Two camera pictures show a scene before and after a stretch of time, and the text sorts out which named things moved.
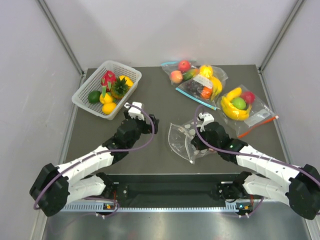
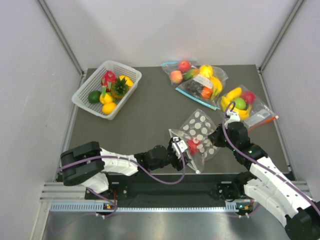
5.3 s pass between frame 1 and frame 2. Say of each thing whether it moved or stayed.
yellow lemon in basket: stayed
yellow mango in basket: stayed
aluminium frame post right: stayed
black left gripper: moved
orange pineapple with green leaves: stayed
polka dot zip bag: moved
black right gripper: moved
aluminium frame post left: stayed
